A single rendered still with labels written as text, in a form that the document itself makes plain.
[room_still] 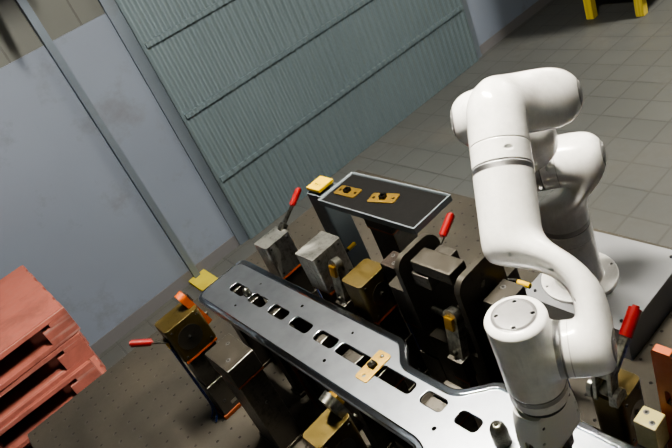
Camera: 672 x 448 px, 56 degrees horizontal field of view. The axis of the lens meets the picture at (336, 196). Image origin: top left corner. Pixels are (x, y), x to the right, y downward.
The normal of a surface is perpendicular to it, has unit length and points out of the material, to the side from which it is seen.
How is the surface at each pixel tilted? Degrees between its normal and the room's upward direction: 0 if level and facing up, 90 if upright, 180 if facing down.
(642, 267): 1
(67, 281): 90
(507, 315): 0
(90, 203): 90
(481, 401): 0
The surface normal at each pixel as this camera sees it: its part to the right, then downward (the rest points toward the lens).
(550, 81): 0.26, -0.37
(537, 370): -0.14, 0.52
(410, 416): -0.36, -0.80
